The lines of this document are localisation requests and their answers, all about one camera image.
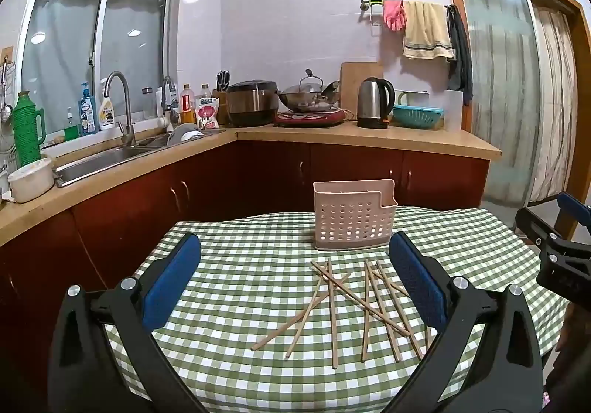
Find stainless steel electric kettle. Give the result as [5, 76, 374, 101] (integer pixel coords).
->
[356, 77, 396, 130]

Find beige curtain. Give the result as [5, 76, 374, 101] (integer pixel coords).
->
[531, 7, 578, 204]

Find pink rubber gloves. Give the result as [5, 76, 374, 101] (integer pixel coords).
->
[383, 0, 407, 31]

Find stainless steel sink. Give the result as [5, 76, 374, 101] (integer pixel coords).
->
[53, 129, 227, 188]

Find yellow towel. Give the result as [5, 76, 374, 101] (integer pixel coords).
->
[403, 1, 455, 60]

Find blue dish soap bottle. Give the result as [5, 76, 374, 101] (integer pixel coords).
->
[78, 81, 97, 137]

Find glass wok lid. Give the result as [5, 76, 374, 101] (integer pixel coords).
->
[299, 69, 324, 93]

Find yellow oil bottle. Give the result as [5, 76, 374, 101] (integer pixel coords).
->
[180, 84, 195, 125]

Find pink white packet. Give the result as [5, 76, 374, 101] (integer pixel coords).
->
[196, 98, 220, 130]

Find white green container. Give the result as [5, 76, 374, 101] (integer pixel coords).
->
[396, 90, 430, 108]

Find wooden cutting board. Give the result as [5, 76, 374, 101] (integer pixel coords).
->
[341, 62, 384, 111]

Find red induction cooker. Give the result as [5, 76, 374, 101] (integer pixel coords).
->
[274, 108, 347, 127]

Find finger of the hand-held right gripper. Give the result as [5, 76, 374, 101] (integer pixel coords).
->
[556, 191, 591, 229]
[515, 206, 571, 257]

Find hanging metal utensils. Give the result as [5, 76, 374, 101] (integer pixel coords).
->
[0, 55, 14, 123]

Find dark hanging cloth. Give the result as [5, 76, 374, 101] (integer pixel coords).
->
[447, 4, 474, 105]

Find metal wok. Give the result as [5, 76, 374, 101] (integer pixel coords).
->
[277, 81, 342, 113]

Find translucent white container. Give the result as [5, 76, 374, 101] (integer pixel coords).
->
[443, 89, 464, 132]

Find white spray bottle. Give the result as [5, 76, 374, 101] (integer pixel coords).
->
[99, 77, 117, 130]

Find white dishes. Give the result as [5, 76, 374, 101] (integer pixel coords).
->
[167, 124, 204, 146]

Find pink perforated utensil holder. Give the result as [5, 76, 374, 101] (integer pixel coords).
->
[313, 179, 398, 252]

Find pile of wooden chopsticks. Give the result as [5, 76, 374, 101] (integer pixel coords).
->
[250, 257, 432, 371]

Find white plastic bowl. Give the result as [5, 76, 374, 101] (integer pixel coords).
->
[8, 157, 55, 204]

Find sliding glass window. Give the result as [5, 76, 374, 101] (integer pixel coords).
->
[14, 0, 185, 137]

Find metal towel rack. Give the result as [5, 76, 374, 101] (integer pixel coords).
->
[360, 0, 458, 26]

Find teal plastic colander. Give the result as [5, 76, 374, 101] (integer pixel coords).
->
[392, 105, 444, 128]

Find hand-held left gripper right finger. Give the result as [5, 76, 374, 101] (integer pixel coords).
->
[383, 231, 543, 413]

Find dark rice cooker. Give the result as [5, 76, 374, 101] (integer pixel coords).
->
[225, 79, 280, 127]

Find tall curved metal faucet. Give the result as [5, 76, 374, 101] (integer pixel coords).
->
[104, 70, 137, 147]

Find knife block with scissors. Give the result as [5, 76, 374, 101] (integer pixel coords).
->
[212, 70, 232, 126]

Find small metal faucet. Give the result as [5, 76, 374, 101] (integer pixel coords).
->
[161, 76, 180, 124]

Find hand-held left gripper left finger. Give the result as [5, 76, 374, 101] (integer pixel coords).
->
[47, 232, 208, 413]

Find green checked tablecloth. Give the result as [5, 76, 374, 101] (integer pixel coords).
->
[104, 205, 571, 413]

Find wooden kitchen counter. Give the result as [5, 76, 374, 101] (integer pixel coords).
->
[0, 120, 502, 248]

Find wooden door frame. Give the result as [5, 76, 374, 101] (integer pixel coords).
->
[436, 0, 591, 229]

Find green thermos flask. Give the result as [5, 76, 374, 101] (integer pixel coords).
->
[12, 91, 46, 168]

